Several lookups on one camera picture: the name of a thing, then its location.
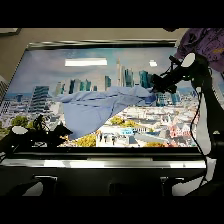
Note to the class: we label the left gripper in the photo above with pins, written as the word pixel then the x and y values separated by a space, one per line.
pixel 60 134

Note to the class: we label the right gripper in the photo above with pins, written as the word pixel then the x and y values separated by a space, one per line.
pixel 166 82

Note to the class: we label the light blue shirt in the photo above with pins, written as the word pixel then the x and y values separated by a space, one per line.
pixel 90 110

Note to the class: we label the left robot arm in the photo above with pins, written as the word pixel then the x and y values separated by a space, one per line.
pixel 16 140

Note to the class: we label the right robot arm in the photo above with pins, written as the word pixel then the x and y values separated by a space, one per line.
pixel 213 110

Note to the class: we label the purple garment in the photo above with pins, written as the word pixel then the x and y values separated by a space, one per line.
pixel 206 43

